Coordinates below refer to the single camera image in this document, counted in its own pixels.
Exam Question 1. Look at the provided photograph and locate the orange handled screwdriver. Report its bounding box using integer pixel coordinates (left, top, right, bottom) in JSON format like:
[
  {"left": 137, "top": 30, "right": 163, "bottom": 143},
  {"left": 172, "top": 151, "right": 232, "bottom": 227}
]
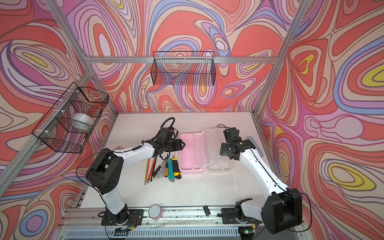
[{"left": 164, "top": 160, "right": 169, "bottom": 178}]

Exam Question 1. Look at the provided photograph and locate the black yellow utility knife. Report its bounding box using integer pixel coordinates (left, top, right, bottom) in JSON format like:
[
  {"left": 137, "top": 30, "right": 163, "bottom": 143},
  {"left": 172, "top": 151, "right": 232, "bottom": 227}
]
[{"left": 172, "top": 157, "right": 182, "bottom": 180}]

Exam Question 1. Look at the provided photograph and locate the pink plastic tool box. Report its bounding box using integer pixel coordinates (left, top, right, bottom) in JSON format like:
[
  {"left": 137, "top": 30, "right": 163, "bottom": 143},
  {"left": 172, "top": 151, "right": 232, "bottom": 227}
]
[{"left": 178, "top": 128, "right": 232, "bottom": 174}]

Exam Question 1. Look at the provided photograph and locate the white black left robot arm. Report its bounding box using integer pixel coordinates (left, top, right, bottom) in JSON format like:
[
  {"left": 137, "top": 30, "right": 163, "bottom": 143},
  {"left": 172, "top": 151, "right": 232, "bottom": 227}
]
[{"left": 86, "top": 127, "right": 186, "bottom": 217}]

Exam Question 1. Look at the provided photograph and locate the pink calculator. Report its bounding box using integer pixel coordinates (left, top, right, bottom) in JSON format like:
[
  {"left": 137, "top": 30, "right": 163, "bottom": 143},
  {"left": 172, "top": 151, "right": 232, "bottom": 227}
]
[{"left": 113, "top": 146, "right": 124, "bottom": 151}]

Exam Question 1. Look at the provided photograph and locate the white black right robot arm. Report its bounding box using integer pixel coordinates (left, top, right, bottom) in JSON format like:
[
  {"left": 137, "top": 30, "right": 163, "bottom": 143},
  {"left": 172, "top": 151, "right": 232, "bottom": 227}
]
[{"left": 220, "top": 127, "right": 303, "bottom": 234}]

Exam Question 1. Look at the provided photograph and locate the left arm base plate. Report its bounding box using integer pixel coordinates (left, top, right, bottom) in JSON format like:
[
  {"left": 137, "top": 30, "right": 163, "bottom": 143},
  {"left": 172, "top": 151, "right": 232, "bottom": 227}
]
[{"left": 101, "top": 209, "right": 144, "bottom": 227}]

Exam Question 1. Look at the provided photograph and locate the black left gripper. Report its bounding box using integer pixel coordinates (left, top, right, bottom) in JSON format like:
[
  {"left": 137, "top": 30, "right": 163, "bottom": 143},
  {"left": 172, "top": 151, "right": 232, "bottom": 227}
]
[{"left": 163, "top": 138, "right": 187, "bottom": 153}]

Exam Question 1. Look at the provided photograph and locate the small black block on rail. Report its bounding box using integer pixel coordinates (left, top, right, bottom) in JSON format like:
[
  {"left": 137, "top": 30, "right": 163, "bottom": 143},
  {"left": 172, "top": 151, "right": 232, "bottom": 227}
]
[{"left": 203, "top": 206, "right": 211, "bottom": 216}]

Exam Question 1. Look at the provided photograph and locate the red handled hex key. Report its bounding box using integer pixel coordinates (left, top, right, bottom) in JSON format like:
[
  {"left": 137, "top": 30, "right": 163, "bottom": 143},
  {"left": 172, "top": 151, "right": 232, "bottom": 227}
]
[{"left": 147, "top": 157, "right": 157, "bottom": 184}]

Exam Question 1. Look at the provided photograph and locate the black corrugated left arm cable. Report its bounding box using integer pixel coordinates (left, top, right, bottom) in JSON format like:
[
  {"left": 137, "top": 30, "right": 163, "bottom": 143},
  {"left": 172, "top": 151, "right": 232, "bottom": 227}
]
[{"left": 157, "top": 116, "right": 178, "bottom": 142}]

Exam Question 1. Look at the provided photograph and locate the black wire basket wall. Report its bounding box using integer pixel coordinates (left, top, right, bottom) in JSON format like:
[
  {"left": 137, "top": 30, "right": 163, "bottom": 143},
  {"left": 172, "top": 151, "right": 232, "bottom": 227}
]
[
  {"left": 151, "top": 51, "right": 216, "bottom": 86},
  {"left": 32, "top": 83, "right": 109, "bottom": 154}
]

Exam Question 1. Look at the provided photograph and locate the black yellow screwdriver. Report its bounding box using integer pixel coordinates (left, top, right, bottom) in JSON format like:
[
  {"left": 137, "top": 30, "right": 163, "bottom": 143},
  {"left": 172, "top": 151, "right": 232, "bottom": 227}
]
[{"left": 151, "top": 162, "right": 163, "bottom": 181}]

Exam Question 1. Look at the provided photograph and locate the teal utility knife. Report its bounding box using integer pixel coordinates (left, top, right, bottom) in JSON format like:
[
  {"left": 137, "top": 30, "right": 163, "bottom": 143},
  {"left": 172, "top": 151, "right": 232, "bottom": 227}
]
[{"left": 168, "top": 158, "right": 175, "bottom": 183}]

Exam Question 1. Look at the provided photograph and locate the orange handled hex key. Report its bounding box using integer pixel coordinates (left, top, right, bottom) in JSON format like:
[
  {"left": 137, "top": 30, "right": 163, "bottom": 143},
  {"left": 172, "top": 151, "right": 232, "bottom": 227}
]
[{"left": 144, "top": 158, "right": 151, "bottom": 185}]

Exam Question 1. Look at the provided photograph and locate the grey tape roll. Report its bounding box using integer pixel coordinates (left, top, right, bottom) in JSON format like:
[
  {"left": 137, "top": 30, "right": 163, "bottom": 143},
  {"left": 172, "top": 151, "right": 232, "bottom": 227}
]
[{"left": 69, "top": 113, "right": 95, "bottom": 133}]

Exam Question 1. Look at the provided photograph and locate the black wire basket back wall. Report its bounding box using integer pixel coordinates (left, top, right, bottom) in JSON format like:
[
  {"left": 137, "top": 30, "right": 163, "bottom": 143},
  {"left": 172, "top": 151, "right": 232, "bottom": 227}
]
[{"left": 151, "top": 51, "right": 216, "bottom": 86}]

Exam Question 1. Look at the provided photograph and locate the black wire basket left wall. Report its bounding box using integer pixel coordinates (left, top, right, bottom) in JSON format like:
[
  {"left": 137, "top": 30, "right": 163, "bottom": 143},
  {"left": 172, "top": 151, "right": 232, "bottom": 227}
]
[{"left": 32, "top": 83, "right": 109, "bottom": 154}]

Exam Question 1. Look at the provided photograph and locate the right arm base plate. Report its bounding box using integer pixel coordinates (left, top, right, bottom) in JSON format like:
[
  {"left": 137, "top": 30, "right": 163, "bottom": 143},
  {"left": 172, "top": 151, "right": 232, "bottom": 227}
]
[{"left": 217, "top": 208, "right": 262, "bottom": 226}]

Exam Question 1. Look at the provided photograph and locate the pink round tape dispenser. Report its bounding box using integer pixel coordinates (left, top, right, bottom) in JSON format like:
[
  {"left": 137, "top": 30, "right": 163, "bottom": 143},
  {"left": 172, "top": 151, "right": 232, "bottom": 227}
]
[{"left": 148, "top": 205, "right": 163, "bottom": 221}]

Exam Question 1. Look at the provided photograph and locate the clear handled screwdriver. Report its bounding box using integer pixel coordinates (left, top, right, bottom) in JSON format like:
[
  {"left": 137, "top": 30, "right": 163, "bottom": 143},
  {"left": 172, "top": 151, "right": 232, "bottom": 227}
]
[
  {"left": 159, "top": 160, "right": 168, "bottom": 179},
  {"left": 156, "top": 160, "right": 166, "bottom": 180}
]

